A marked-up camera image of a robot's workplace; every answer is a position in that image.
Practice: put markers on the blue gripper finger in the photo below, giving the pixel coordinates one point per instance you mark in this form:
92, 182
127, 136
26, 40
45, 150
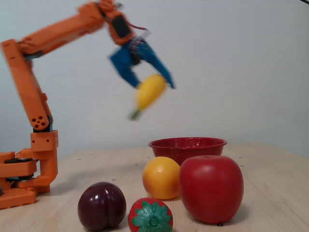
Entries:
124, 64
153, 58

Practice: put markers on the orange gripper body with motor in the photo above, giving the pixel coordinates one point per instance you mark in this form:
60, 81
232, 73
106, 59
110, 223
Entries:
125, 56

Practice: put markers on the yellow toy banana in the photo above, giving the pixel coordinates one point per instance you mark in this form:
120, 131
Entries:
149, 93

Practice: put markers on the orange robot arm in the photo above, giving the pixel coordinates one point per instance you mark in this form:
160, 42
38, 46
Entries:
26, 82

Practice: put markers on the orange robot base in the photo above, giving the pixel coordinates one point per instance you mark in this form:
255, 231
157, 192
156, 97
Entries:
17, 197

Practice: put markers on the red speckled bowl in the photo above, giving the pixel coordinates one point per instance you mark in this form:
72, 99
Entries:
188, 149

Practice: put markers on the orange yellow toy peach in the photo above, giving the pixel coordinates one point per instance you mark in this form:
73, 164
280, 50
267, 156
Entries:
160, 177

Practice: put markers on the red toy apple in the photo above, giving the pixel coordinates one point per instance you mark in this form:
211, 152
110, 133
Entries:
211, 188

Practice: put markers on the dark purple toy plum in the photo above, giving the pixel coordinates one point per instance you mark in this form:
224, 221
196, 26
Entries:
101, 205

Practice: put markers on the red toy strawberry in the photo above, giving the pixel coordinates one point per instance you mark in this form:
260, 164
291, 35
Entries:
150, 216

